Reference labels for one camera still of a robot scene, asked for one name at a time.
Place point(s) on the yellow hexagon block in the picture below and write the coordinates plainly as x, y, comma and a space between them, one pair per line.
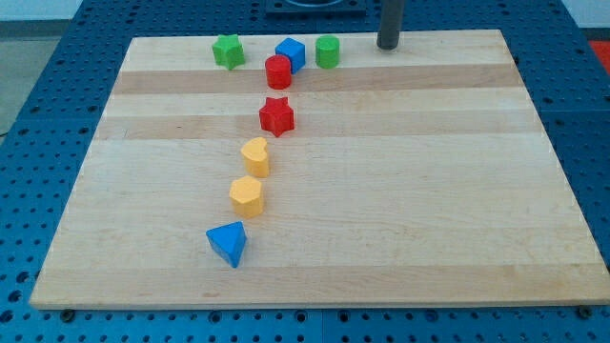
246, 195

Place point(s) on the green star block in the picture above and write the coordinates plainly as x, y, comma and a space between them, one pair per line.
228, 51

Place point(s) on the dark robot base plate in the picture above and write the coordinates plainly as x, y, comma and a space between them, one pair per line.
314, 7

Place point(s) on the blue cube block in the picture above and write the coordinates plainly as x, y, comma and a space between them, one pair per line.
295, 51

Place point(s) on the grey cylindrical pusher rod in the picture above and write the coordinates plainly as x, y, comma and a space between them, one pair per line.
391, 17

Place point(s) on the red cylinder block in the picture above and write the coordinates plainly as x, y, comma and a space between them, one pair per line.
278, 72

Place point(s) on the light wooden board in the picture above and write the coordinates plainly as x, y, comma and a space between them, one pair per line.
421, 177

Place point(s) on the blue triangle block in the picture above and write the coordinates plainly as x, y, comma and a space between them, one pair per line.
228, 241

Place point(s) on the yellow heart block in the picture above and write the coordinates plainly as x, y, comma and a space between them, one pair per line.
256, 158

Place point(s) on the red star block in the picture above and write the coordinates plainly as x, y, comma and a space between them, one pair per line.
276, 116

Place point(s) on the green cylinder block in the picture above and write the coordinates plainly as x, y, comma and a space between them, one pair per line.
327, 51

